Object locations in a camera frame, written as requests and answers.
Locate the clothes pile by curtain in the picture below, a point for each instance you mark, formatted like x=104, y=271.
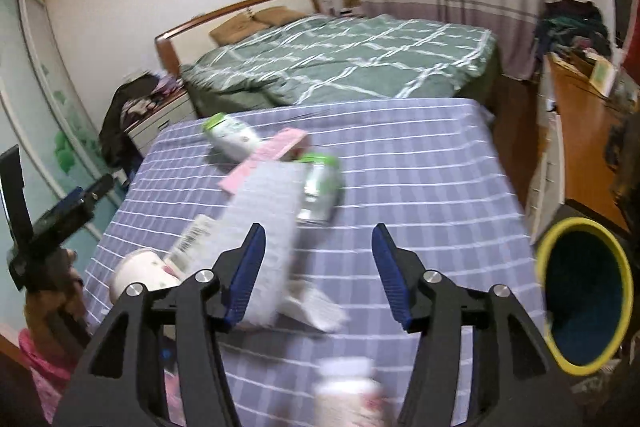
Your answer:
x=575, y=24

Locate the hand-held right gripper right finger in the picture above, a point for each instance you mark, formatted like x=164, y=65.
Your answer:
x=392, y=277

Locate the white ribbed plastic wrapper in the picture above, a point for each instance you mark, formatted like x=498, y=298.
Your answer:
x=265, y=227

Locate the white and green plastic bottle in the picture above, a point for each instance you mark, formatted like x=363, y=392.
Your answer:
x=231, y=134

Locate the white pill bottle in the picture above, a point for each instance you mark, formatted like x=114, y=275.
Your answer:
x=347, y=394

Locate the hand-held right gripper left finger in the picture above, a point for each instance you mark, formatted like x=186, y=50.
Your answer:
x=247, y=272

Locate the wardrobe sliding door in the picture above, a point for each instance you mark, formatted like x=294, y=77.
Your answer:
x=45, y=107

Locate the white nightstand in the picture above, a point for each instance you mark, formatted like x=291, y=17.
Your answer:
x=160, y=122

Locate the pink carton box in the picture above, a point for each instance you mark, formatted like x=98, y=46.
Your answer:
x=270, y=154

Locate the person's left hand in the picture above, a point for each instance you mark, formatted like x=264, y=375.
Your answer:
x=60, y=292

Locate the dark clothes pile on nightstand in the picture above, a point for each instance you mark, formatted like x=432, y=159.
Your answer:
x=120, y=117

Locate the pink basket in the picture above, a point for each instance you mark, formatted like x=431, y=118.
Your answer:
x=45, y=372

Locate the green checked bed blanket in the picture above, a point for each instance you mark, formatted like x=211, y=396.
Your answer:
x=350, y=57

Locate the blue bin with yellow rim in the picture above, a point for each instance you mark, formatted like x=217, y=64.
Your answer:
x=582, y=302

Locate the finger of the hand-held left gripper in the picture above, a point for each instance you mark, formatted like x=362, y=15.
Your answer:
x=95, y=193

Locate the white paper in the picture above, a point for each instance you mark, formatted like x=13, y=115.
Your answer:
x=315, y=307

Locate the purple checked tablecloth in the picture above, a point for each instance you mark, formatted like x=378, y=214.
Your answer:
x=425, y=187

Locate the wooden bed headboard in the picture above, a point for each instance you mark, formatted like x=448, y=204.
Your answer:
x=225, y=9

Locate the wooden desk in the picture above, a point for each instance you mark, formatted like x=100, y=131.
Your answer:
x=585, y=142

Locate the white barcode label packet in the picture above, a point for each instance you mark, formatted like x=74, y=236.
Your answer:
x=190, y=242

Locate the brown pillow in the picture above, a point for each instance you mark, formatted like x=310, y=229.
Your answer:
x=232, y=29
x=277, y=15

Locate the white drawer unit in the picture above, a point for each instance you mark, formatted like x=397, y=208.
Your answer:
x=547, y=177

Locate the clear cup with green label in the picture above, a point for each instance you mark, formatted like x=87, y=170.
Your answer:
x=317, y=192

